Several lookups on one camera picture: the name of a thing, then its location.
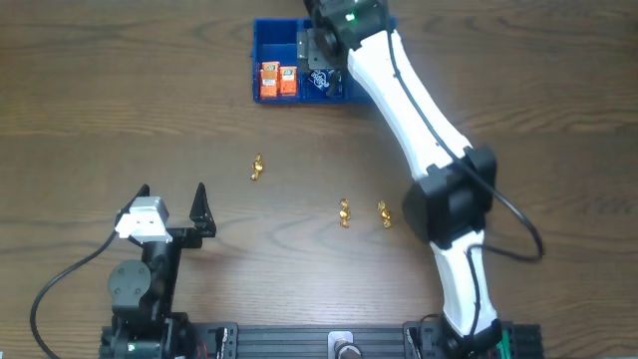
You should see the black cable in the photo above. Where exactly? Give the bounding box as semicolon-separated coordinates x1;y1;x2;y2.
463;159;544;264
29;229;119;359

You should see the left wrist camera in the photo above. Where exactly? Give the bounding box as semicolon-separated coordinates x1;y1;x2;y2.
114;195;171;245

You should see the mounting rail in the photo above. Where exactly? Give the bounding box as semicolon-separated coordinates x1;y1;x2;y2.
99;322;544;359

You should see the blue candy pack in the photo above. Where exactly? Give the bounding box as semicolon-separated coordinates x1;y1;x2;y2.
307;69;345;99

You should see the blue tray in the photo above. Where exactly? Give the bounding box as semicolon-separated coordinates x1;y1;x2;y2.
252;18;400;105

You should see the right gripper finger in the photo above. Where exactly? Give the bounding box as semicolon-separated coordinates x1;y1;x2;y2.
325;69;344;99

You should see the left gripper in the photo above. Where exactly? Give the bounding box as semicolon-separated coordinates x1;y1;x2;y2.
115;181;217;249

